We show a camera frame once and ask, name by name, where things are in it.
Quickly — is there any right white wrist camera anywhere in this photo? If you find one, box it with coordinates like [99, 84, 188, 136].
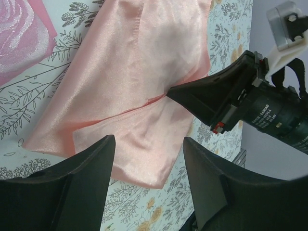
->
[266, 0, 308, 78]

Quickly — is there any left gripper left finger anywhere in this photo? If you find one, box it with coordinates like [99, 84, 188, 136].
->
[0, 135, 115, 231]

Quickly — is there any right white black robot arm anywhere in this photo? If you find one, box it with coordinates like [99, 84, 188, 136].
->
[167, 51, 308, 153]

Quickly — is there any pink floral placemat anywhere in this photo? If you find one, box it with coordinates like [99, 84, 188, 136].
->
[0, 0, 57, 85]

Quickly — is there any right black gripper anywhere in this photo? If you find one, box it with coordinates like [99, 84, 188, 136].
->
[167, 51, 269, 134]

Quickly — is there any salmon pink satin napkin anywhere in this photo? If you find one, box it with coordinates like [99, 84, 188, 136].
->
[23, 0, 211, 189]

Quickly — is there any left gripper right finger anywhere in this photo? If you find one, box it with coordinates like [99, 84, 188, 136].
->
[183, 137, 308, 231]

